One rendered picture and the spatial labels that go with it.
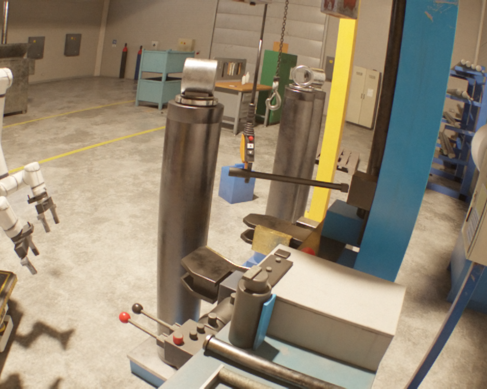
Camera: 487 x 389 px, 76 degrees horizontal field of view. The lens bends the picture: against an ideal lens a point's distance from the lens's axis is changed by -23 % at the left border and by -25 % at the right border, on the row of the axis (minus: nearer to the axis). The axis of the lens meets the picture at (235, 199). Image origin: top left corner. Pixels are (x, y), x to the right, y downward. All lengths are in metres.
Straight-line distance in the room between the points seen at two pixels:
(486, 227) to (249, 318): 0.92
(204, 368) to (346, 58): 3.36
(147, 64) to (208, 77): 8.01
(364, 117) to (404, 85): 10.36
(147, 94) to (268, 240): 8.02
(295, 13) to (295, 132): 10.24
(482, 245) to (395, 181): 0.47
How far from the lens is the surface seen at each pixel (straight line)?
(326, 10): 1.43
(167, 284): 1.72
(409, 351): 2.84
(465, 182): 7.02
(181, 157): 1.45
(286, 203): 2.80
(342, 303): 0.93
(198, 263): 1.34
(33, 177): 1.97
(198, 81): 1.42
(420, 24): 1.15
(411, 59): 1.14
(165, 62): 9.06
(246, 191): 4.40
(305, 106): 2.63
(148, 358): 2.12
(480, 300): 3.59
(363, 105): 11.46
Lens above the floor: 1.71
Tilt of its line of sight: 22 degrees down
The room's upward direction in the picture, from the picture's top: 8 degrees clockwise
